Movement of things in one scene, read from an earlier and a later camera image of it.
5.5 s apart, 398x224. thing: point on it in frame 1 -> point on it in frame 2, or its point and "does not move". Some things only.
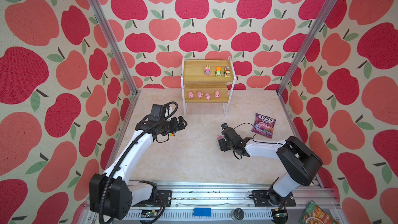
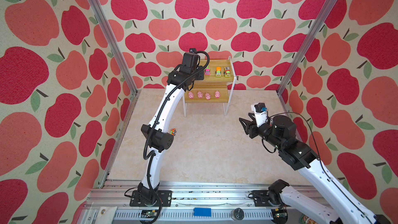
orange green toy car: [218, 71] does not move
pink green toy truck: [207, 71] does not move
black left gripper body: [170, 126] -> [198, 74]
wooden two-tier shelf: [207, 81] does not move
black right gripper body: [223, 146] -> [266, 131]
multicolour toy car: [227, 71] does not move
